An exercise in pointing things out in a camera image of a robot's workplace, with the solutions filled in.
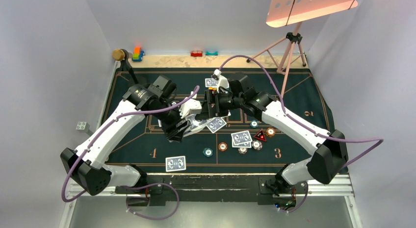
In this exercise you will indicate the community card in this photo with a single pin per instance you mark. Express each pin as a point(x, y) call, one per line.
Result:
point(215, 124)

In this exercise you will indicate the red toy block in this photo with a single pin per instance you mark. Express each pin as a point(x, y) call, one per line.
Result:
point(196, 53)

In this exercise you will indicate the brass round knob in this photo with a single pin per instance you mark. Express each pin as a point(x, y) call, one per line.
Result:
point(120, 54)

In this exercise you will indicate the colourful toy block stack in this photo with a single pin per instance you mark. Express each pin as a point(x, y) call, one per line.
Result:
point(138, 54)

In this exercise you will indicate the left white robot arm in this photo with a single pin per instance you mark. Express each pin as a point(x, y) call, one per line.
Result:
point(86, 163)

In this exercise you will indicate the peach blue chips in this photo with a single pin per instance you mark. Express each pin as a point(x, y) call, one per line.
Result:
point(257, 145)

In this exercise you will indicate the peach blue chip stack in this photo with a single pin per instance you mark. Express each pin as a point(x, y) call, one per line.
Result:
point(242, 150)

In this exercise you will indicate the red black all-in triangle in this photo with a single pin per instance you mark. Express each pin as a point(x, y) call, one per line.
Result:
point(260, 136)

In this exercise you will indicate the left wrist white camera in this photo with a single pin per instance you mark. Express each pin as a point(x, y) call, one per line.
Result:
point(190, 107)

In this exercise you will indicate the orange chips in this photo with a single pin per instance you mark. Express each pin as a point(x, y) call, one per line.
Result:
point(270, 132)

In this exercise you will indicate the green blue chip stack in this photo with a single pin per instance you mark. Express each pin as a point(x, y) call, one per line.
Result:
point(207, 152)

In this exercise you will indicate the orange red chip stack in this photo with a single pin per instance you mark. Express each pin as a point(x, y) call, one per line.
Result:
point(222, 146)

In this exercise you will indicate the pink music stand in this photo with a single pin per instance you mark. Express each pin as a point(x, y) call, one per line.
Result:
point(287, 12)

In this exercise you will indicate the blue playing card deck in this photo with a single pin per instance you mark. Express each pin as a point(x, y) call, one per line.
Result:
point(194, 126)

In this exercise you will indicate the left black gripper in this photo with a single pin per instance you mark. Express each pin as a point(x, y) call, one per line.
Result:
point(174, 130)

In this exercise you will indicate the green poker table mat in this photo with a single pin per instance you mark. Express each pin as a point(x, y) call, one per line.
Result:
point(147, 147)

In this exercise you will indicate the teal toy block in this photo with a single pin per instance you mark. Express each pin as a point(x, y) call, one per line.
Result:
point(211, 53)

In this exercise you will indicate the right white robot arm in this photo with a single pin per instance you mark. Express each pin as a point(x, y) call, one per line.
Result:
point(328, 153)

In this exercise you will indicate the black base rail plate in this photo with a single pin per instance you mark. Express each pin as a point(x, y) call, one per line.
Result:
point(240, 188)

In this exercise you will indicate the green blue chips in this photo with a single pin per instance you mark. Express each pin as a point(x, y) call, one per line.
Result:
point(254, 124)

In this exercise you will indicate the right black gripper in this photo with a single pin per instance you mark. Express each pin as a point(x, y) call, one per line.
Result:
point(209, 111)

